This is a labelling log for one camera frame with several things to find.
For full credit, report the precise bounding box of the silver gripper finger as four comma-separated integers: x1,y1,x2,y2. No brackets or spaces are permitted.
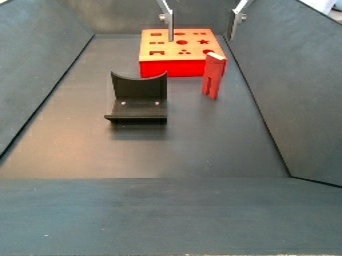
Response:
156,0,173,42
227,0,252,41

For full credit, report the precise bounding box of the red double-square peg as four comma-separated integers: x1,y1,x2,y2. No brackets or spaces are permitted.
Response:
201,52,227,99

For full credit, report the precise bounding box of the red shape-sorting board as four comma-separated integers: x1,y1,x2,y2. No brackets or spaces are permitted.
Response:
139,28,224,78

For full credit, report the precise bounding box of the black curved holder stand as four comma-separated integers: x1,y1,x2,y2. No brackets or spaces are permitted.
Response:
104,73,168,122

